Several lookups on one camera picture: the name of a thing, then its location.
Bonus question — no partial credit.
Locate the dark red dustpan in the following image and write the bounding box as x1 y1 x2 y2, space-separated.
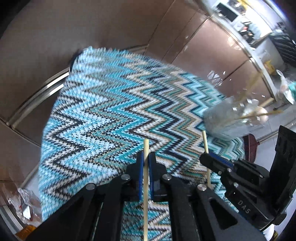
243 134 260 163

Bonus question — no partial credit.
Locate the zigzag woven table mat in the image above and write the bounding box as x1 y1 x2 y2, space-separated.
38 46 246 241

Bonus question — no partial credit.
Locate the chopstick in holder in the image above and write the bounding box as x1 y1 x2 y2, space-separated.
237 71 262 102

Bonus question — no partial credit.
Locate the white microwave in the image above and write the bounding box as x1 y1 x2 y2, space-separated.
216 3 238 22

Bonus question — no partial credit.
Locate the bamboo chopstick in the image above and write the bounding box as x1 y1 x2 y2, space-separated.
143 139 149 241
202 131 212 189

